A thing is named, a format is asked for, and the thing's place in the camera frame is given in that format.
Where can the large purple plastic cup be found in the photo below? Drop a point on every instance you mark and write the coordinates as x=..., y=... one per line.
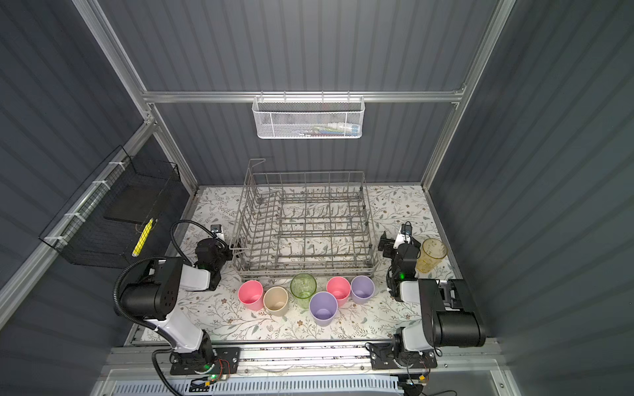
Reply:
x=323, y=307

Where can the pink plastic cup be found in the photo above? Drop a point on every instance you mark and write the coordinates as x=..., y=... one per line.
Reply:
x=340, y=288
x=251, y=295

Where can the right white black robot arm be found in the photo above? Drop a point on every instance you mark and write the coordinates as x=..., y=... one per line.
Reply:
x=448, y=313

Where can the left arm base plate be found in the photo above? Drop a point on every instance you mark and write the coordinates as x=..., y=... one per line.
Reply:
x=220, y=361

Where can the tubes in white basket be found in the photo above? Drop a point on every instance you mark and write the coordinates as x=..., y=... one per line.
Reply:
x=337, y=130

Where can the small purple plastic cup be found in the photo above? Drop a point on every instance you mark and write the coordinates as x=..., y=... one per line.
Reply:
x=362, y=289

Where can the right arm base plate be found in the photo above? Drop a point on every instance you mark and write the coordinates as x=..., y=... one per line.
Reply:
x=386, y=356

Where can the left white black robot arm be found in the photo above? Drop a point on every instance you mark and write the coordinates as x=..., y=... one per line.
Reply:
x=146, y=293

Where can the yellow transparent glass cup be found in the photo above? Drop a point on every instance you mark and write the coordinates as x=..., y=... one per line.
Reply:
x=432, y=252

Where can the green transparent glass cup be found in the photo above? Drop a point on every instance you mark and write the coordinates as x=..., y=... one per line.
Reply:
x=303, y=287

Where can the yellow brush in basket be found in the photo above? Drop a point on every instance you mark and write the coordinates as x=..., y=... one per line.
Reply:
x=137, y=250

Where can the beige plastic cup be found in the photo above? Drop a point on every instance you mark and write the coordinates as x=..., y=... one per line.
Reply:
x=276, y=301

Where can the aluminium front rail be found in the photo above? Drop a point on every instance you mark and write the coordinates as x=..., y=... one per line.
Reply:
x=303, y=359

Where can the left pink plastic cup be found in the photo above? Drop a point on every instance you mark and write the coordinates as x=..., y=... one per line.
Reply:
x=251, y=295

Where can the black wire wall basket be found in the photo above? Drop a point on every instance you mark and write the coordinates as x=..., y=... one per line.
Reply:
x=100, y=227

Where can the right pink plastic cup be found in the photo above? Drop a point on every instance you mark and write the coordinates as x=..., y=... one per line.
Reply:
x=340, y=288

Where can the grey wire dish rack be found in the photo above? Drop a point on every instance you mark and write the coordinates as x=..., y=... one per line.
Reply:
x=316, y=222

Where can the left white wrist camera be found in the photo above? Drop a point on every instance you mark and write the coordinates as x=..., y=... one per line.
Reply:
x=217, y=231

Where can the white mesh wall basket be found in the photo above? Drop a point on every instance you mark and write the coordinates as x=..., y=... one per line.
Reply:
x=276, y=118

